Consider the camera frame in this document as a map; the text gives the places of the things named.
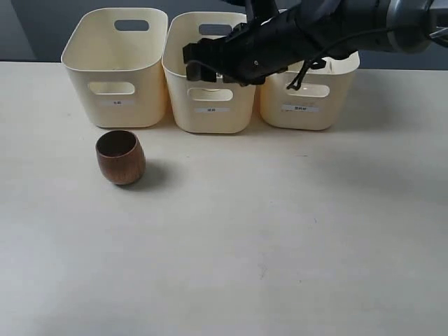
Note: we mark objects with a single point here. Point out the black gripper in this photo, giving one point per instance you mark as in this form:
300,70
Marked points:
267,44

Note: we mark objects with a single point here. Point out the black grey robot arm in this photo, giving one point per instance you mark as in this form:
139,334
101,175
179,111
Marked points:
384,26

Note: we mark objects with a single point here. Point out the left cream plastic bin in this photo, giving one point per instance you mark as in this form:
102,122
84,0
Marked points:
113,59

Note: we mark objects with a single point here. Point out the brown wooden cup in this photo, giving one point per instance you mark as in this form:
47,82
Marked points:
120,157

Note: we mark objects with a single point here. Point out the cream plastic bin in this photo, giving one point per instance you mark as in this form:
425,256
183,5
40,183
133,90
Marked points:
113,59
202,107
317,104

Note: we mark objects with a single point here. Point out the right cream plastic bin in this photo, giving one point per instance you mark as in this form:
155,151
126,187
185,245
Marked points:
317,104

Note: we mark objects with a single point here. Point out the middle cream plastic bin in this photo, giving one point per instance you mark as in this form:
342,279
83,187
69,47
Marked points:
202,107

